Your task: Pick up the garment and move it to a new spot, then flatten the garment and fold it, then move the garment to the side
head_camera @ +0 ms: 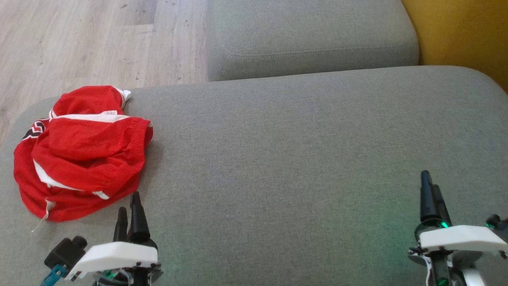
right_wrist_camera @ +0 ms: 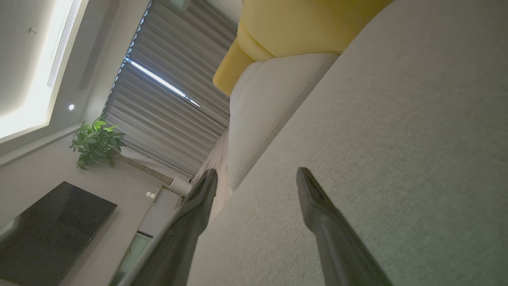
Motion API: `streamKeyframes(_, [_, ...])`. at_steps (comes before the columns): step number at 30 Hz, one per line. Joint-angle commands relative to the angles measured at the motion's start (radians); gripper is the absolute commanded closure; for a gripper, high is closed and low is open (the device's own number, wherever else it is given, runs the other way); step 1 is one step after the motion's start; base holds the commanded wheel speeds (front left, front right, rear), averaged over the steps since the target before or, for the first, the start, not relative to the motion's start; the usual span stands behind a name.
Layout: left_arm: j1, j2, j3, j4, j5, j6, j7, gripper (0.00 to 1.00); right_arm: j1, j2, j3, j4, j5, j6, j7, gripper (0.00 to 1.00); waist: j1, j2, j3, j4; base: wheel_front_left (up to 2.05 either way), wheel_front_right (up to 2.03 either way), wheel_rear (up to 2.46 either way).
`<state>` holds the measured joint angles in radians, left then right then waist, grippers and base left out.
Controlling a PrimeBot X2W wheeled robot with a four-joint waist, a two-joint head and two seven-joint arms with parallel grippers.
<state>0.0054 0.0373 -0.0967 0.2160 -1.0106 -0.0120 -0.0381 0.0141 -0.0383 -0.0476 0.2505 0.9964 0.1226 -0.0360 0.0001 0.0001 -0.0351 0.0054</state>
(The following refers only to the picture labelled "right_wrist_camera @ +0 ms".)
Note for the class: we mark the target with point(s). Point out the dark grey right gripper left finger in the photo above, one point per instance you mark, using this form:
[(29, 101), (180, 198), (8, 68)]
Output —
[(178, 238)]

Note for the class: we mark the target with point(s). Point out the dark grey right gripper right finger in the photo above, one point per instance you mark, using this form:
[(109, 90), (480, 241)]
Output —
[(333, 238)]

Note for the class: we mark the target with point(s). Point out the white cabinet with glass doors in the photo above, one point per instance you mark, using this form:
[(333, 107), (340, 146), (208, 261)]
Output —
[(158, 214)]

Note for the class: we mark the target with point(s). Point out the white ribbed plant pot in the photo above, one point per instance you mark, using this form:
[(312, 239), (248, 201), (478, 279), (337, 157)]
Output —
[(181, 186)]

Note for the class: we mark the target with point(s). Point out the large grey sofa seat cushion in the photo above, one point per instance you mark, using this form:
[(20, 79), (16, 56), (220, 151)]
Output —
[(397, 159)]

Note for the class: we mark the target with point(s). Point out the grey pleated curtain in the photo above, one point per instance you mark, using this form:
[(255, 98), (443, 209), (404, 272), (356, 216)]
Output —
[(166, 119)]

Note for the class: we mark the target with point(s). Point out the green potted tree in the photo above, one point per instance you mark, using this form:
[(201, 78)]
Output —
[(95, 143)]

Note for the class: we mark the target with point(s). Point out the black flat television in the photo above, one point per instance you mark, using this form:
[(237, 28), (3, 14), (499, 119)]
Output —
[(51, 230)]

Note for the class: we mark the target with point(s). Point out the small grey sofa seat cushion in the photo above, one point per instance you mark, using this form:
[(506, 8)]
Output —
[(270, 107)]

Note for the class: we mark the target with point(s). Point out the yellow sofa backrest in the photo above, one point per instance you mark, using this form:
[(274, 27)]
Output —
[(297, 28)]

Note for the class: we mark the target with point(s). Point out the ceiling air vent grille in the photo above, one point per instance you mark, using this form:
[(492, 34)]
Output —
[(61, 47)]

